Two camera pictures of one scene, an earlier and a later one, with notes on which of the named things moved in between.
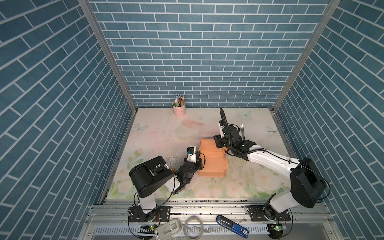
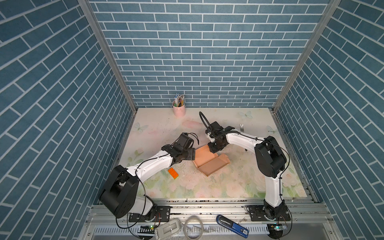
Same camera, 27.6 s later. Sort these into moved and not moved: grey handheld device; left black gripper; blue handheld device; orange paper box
Moved: orange paper box; left black gripper
Not moved: grey handheld device; blue handheld device
